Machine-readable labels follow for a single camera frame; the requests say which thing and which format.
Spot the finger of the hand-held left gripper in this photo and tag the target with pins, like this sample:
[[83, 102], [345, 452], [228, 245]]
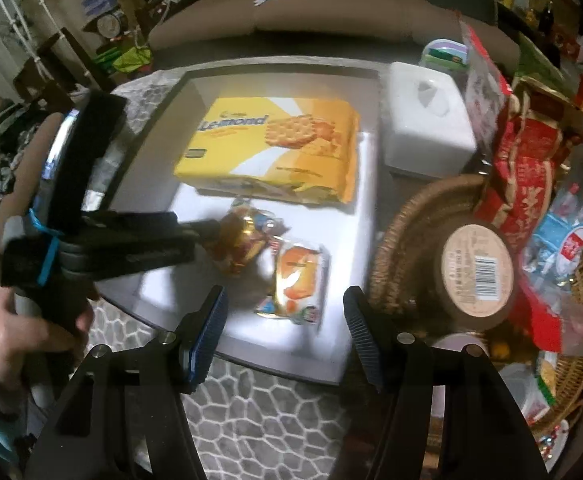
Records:
[[141, 260], [146, 225]]

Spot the dark wooden shelf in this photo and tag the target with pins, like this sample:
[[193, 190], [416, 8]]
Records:
[[46, 70]]

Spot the yellow cracker packet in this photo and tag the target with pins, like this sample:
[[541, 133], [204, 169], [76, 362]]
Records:
[[251, 160]]

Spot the gold snack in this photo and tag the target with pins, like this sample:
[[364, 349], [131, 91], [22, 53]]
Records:
[[241, 250]]

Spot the green lidded container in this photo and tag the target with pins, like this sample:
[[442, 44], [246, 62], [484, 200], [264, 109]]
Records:
[[446, 52]]

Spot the white coat rack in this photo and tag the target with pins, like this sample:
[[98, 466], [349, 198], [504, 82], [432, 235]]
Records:
[[21, 35]]

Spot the white tissue box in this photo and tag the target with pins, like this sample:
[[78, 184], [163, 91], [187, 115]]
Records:
[[421, 135]]

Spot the clear red printed bag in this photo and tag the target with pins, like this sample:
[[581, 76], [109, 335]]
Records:
[[486, 85]]

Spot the blue white snack packet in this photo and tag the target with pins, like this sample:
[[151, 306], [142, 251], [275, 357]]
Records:
[[561, 245]]

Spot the person's left hand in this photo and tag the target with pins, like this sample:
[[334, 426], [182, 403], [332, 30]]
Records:
[[11, 340]]

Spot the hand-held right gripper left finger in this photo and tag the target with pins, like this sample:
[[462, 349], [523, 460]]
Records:
[[206, 340]]

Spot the grey storage box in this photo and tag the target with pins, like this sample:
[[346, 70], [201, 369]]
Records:
[[341, 260]]

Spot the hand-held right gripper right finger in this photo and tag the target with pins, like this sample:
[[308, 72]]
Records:
[[364, 340]]

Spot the pile of clothes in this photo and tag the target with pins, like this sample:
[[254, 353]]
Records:
[[1, 170]]

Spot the small orange snack packet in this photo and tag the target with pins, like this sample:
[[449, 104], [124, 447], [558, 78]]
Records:
[[294, 280]]

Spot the round metal tin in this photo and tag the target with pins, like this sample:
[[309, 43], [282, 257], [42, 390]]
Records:
[[107, 26]]

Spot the round tub barcode lid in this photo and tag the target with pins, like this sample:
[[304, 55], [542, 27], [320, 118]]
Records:
[[476, 270]]

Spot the green bag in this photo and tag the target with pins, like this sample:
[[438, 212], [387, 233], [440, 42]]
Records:
[[126, 60]]

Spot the brown sofa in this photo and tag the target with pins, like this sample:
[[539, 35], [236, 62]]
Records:
[[321, 25]]

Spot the brown armchair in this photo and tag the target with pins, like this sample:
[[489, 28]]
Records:
[[31, 125]]

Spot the wicker basket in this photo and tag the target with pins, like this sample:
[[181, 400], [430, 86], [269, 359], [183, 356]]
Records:
[[401, 240]]

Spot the red snack packet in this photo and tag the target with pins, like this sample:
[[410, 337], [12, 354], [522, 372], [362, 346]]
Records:
[[521, 185]]

